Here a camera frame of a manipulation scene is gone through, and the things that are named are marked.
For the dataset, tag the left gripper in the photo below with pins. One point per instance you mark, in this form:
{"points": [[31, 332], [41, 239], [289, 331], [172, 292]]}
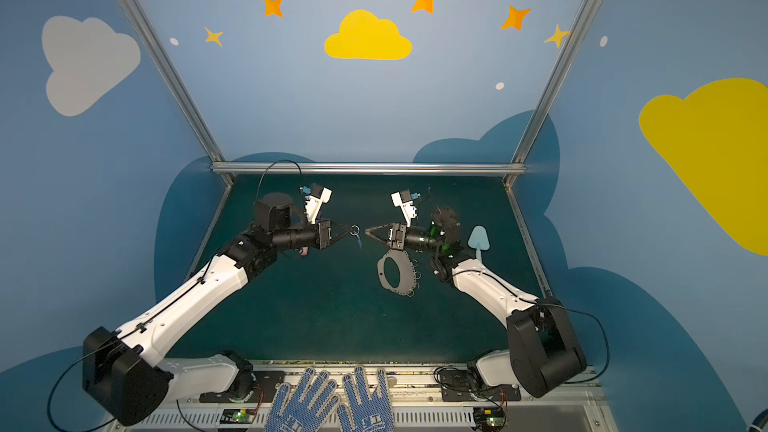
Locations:
{"points": [[324, 234]]}

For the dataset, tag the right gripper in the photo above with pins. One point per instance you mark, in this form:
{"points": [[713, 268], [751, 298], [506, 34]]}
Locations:
{"points": [[399, 236]]}

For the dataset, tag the key with blue tag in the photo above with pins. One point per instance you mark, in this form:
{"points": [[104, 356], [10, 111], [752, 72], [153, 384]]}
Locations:
{"points": [[355, 232]]}

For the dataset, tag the metal key holder plate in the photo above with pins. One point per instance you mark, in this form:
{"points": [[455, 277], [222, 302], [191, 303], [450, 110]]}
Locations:
{"points": [[397, 273]]}

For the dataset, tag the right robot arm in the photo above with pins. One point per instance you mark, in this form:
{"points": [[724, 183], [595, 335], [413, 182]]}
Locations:
{"points": [[543, 351]]}

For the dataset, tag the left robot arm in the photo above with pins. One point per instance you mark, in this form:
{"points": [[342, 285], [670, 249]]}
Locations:
{"points": [[128, 372]]}

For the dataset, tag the light blue trowel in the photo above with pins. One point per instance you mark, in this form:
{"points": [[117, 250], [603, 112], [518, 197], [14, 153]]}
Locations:
{"points": [[479, 241]]}

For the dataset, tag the right blue knit glove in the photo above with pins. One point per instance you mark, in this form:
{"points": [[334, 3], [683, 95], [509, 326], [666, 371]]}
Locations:
{"points": [[366, 410]]}

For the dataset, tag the blue knit glove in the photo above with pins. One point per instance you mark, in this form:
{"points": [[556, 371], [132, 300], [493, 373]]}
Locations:
{"points": [[304, 407], [366, 410]]}

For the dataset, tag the left blue knit glove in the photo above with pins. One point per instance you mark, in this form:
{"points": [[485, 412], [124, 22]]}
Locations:
{"points": [[304, 407]]}

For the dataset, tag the left controller board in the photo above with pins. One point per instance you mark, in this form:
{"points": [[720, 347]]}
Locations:
{"points": [[237, 417]]}

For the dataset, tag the controller board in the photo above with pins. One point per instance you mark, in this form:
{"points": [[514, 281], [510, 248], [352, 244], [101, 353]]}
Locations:
{"points": [[488, 419], [237, 417]]}

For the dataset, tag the right controller board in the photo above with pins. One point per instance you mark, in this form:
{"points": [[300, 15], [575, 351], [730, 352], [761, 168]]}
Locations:
{"points": [[488, 419]]}

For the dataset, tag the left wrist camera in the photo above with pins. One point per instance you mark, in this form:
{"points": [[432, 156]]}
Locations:
{"points": [[315, 195]]}

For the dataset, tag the aluminium frame back rail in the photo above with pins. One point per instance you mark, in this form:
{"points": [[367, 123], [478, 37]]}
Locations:
{"points": [[418, 169]]}

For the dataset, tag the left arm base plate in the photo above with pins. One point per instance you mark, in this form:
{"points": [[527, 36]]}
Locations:
{"points": [[250, 388]]}

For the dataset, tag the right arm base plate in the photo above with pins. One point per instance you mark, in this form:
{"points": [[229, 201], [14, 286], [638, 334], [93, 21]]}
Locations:
{"points": [[460, 385]]}

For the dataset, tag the aluminium frame left post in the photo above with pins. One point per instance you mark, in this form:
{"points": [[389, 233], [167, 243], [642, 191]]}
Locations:
{"points": [[149, 37]]}

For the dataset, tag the aluminium frame post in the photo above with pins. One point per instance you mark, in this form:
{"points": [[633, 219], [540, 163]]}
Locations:
{"points": [[149, 37], [580, 26]]}

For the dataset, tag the aluminium frame right post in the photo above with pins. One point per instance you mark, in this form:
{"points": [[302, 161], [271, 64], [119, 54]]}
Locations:
{"points": [[580, 26]]}

